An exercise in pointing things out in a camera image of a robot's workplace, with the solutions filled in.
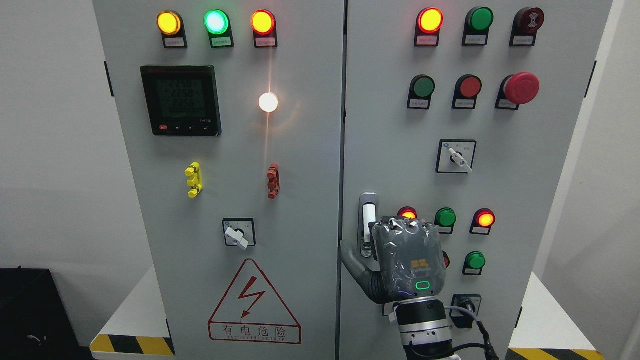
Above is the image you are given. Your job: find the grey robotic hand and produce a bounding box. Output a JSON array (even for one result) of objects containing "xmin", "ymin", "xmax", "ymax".
[{"xmin": 340, "ymin": 216, "xmax": 446, "ymax": 305}]

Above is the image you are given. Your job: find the silver door handle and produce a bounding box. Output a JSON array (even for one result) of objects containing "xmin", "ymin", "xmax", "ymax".
[{"xmin": 358, "ymin": 193, "xmax": 378, "ymax": 259}]

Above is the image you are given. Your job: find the right cabinet door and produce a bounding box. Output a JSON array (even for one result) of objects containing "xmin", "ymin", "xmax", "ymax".
[{"xmin": 339, "ymin": 0, "xmax": 613, "ymax": 360}]

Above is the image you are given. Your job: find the cabinet door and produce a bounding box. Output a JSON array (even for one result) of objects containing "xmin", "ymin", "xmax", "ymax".
[
  {"xmin": 339, "ymin": 0, "xmax": 613, "ymax": 360},
  {"xmin": 93, "ymin": 0, "xmax": 346, "ymax": 360}
]

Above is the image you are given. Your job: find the left cabinet door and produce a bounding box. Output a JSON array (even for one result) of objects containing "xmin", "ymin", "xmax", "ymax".
[{"xmin": 93, "ymin": 0, "xmax": 346, "ymax": 360}]

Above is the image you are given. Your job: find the red-orange indicator light left door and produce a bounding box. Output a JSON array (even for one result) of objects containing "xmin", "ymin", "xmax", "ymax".
[{"xmin": 250, "ymin": 9, "xmax": 278, "ymax": 48}]

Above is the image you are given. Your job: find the red push button lower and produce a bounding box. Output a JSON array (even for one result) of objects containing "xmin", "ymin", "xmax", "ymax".
[{"xmin": 442, "ymin": 250, "xmax": 451, "ymax": 269}]

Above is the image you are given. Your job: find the red push button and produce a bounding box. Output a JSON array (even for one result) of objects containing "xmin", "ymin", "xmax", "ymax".
[
  {"xmin": 451, "ymin": 74, "xmax": 483, "ymax": 110},
  {"xmin": 442, "ymin": 250, "xmax": 451, "ymax": 269}
]

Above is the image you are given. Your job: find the red lit light middle left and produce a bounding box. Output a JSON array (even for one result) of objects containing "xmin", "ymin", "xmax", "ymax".
[{"xmin": 397, "ymin": 206, "xmax": 418, "ymax": 219}]

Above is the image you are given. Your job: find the red lit light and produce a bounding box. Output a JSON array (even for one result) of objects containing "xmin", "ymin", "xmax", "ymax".
[
  {"xmin": 397, "ymin": 206, "xmax": 418, "ymax": 219},
  {"xmin": 414, "ymin": 7, "xmax": 444, "ymax": 47},
  {"xmin": 470, "ymin": 208, "xmax": 496, "ymax": 236}
]

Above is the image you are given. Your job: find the green light middle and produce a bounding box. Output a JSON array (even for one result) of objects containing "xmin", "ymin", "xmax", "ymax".
[{"xmin": 434, "ymin": 207, "xmax": 457, "ymax": 235}]

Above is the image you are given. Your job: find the green push button lower right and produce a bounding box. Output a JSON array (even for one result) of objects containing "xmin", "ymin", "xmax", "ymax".
[{"xmin": 462, "ymin": 251, "xmax": 487, "ymax": 276}]

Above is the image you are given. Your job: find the green push button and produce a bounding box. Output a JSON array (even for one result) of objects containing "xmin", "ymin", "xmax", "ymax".
[
  {"xmin": 406, "ymin": 74, "xmax": 435, "ymax": 110},
  {"xmin": 462, "ymin": 251, "xmax": 487, "ymax": 276}
]

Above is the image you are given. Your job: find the red lit light middle right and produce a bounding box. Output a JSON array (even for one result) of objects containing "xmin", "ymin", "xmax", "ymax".
[{"xmin": 470, "ymin": 208, "xmax": 496, "ymax": 236}]

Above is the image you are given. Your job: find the red electrical warning triangle sticker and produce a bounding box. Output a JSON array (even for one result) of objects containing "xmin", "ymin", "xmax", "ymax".
[{"xmin": 208, "ymin": 259, "xmax": 302, "ymax": 346}]

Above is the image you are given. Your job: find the green push button upper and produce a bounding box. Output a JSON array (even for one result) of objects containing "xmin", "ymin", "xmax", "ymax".
[{"xmin": 406, "ymin": 74, "xmax": 435, "ymax": 110}]

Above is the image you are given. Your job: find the red push button upper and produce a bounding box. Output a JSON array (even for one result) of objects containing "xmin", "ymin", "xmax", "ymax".
[{"xmin": 451, "ymin": 74, "xmax": 483, "ymax": 110}]

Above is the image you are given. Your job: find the red emergency stop button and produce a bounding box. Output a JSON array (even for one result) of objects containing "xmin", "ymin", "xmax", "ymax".
[{"xmin": 494, "ymin": 71, "xmax": 540, "ymax": 111}]

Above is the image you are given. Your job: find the white lit indicator light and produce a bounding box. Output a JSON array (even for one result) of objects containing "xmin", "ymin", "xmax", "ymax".
[{"xmin": 258, "ymin": 92, "xmax": 279, "ymax": 114}]

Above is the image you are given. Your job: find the red lit light top right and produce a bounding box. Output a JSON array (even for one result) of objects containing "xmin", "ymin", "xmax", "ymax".
[{"xmin": 414, "ymin": 7, "xmax": 444, "ymax": 47}]

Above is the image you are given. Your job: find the green light top right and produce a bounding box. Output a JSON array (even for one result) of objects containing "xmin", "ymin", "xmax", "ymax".
[{"xmin": 462, "ymin": 6, "xmax": 494, "ymax": 47}]

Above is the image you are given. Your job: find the dark red buzzer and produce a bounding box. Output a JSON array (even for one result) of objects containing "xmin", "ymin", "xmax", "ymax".
[{"xmin": 509, "ymin": 7, "xmax": 546, "ymax": 47}]

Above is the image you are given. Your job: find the white platform with hazard stripes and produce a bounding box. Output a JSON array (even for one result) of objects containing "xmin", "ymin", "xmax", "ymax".
[{"xmin": 90, "ymin": 268, "xmax": 604, "ymax": 360}]

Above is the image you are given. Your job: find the black digital power meter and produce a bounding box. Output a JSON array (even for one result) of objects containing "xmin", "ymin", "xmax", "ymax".
[{"xmin": 140, "ymin": 64, "xmax": 222, "ymax": 137}]

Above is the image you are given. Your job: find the green lit indicator light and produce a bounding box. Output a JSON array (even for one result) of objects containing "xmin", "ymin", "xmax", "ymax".
[{"xmin": 203, "ymin": 9, "xmax": 234, "ymax": 49}]

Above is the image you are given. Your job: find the yellow indicator light top left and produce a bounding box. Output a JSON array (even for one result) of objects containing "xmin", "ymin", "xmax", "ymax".
[{"xmin": 157, "ymin": 10, "xmax": 188, "ymax": 49}]

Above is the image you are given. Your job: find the black box lower left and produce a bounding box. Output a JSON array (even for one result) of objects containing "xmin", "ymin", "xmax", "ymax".
[{"xmin": 0, "ymin": 267, "xmax": 86, "ymax": 360}]

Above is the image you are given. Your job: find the white lower rotary switch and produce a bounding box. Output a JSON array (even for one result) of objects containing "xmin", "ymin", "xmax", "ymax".
[{"xmin": 382, "ymin": 301, "xmax": 398, "ymax": 325}]

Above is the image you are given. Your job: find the black lower rotary switch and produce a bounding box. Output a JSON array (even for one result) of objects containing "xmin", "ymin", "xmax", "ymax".
[{"xmin": 449, "ymin": 294, "xmax": 482, "ymax": 330}]

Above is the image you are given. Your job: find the upper right rotary switch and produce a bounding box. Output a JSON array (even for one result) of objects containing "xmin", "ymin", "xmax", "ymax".
[{"xmin": 436, "ymin": 139, "xmax": 477, "ymax": 174}]

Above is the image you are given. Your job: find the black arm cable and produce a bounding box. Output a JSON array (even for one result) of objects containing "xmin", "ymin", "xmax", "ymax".
[{"xmin": 444, "ymin": 305, "xmax": 501, "ymax": 360}]

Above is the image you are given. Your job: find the left door rotary switch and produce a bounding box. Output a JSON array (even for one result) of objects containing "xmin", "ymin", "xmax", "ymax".
[{"xmin": 221, "ymin": 218, "xmax": 256, "ymax": 250}]

